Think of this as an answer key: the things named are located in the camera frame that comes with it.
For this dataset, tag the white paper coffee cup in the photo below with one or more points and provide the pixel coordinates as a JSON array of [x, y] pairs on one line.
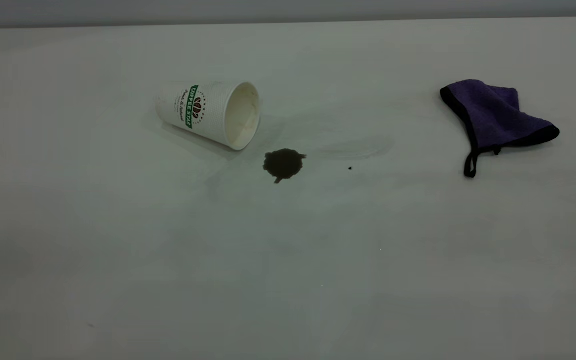
[[213, 112]]

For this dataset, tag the purple cloth with black trim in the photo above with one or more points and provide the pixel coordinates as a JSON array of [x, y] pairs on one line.
[[493, 112]]

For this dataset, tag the dark coffee spill puddle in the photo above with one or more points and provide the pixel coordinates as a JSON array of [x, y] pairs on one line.
[[283, 164]]

